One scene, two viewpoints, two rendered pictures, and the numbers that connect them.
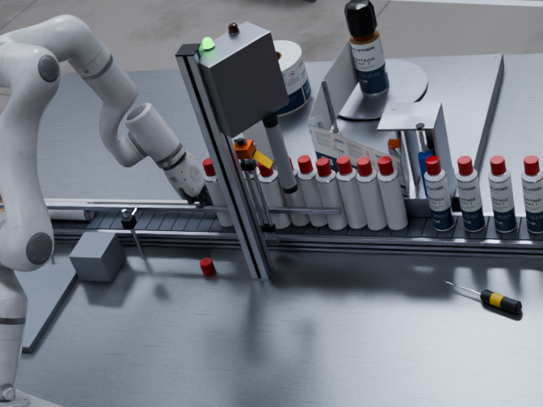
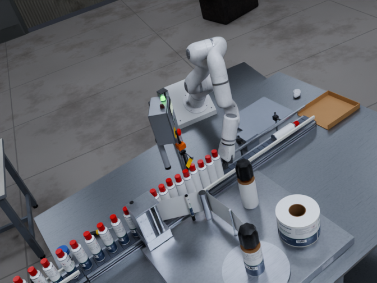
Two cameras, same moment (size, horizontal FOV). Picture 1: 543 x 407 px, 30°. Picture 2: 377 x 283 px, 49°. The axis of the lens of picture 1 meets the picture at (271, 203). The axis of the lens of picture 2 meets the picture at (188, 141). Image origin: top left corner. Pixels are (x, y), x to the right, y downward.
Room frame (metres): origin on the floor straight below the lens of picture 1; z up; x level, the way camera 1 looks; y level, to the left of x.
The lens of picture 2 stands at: (3.11, -1.36, 2.54)
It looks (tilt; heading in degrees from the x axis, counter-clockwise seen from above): 37 degrees down; 127
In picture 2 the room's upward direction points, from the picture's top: 16 degrees counter-clockwise
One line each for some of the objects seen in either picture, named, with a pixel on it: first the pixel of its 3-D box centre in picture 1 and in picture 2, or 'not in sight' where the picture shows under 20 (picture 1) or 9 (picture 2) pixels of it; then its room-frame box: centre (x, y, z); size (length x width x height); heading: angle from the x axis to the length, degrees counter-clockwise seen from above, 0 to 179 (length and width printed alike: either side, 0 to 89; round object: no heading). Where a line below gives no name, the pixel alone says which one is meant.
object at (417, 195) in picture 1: (417, 160); (148, 220); (1.99, -0.37, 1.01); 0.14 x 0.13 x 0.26; 61
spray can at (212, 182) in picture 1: (219, 192); (217, 164); (2.15, 0.12, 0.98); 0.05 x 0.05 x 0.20
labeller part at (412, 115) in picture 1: (409, 115); (142, 204); (2.00, -0.38, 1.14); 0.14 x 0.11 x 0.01; 61
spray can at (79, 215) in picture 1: (59, 211); (285, 130); (2.41, 0.58, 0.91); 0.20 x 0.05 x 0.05; 61
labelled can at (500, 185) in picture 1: (502, 194); (106, 237); (1.81, -0.52, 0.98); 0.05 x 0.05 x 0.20
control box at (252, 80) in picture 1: (238, 79); (163, 119); (1.99, -0.01, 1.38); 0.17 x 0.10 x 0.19; 116
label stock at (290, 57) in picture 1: (274, 78); (298, 220); (2.68, -0.12, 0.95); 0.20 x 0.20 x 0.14
